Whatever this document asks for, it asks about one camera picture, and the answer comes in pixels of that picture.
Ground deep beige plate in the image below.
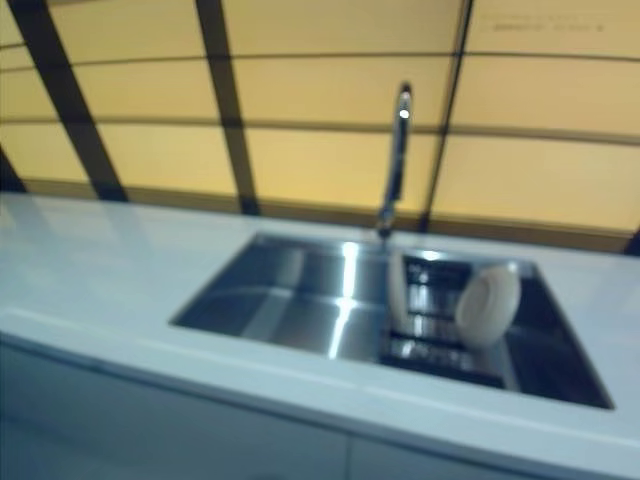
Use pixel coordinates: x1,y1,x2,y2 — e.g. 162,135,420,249
455,262,521,350

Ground stainless steel sink basin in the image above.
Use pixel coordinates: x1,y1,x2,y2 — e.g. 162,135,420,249
169,229,615,411

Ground chrome gooseneck faucet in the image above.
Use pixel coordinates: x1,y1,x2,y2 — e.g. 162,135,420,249
374,82,416,246

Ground black dish drying rack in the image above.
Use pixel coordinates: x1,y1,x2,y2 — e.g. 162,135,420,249
379,249,511,389

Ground narrow white glossy cabinet door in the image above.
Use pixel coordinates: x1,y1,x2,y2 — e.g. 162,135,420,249
347,434,544,480

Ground wide white glossy cabinet door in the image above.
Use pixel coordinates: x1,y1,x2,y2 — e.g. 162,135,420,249
0,339,351,480

